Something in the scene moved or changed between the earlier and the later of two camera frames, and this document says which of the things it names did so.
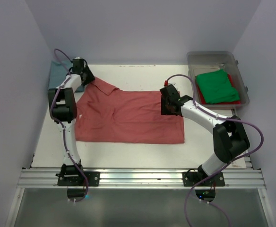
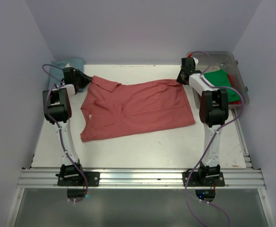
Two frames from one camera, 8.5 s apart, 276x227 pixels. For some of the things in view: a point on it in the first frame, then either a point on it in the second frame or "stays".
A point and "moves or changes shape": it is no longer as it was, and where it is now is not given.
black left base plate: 93,178 stays
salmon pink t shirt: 103,114 moves or changes shape
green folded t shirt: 216,88 stays
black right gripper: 166,107 -> 182,77
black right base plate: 191,178 stays
